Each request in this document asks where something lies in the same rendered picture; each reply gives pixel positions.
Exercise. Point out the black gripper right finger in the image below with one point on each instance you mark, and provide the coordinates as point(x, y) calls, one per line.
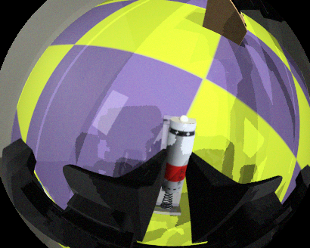
point(214, 197)

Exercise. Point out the white and red battery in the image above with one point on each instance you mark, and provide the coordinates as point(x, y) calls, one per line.
point(180, 141)

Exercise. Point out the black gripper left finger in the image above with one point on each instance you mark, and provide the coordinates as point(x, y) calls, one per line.
point(135, 192)

